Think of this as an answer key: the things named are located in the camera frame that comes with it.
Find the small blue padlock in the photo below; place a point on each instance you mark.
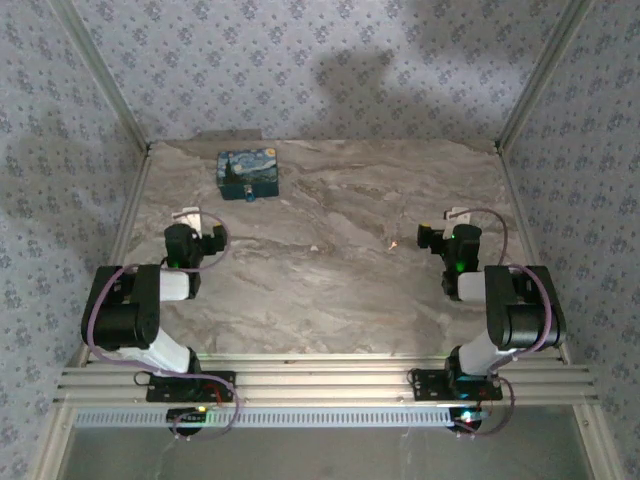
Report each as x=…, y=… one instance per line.
x=249, y=196

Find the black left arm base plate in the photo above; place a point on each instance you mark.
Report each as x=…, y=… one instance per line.
x=225, y=380

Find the black controller board green light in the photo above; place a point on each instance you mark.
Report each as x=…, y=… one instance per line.
x=467, y=417
x=187, y=415

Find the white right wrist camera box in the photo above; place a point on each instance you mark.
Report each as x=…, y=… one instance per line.
x=460, y=216

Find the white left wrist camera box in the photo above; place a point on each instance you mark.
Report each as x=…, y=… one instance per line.
x=190, y=217

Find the aluminium frame leg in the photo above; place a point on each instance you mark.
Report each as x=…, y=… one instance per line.
x=596, y=440
x=53, y=440

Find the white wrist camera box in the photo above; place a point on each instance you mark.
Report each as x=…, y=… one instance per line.
x=190, y=217
x=460, y=216

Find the starry night painted box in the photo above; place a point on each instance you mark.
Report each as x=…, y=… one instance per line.
x=247, y=170

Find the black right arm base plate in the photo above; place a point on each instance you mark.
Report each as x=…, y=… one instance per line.
x=427, y=385

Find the aluminium mounting rail beam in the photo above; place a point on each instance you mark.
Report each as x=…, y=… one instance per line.
x=320, y=380

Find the aluminium frame corner post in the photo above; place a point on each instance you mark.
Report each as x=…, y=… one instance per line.
x=539, y=75
x=106, y=75

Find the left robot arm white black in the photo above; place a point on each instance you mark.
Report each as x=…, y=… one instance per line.
x=120, y=320

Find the aluminium table side rail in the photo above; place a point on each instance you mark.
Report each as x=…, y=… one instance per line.
x=522, y=215
x=125, y=225

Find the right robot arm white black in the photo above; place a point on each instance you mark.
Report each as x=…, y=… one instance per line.
x=525, y=320

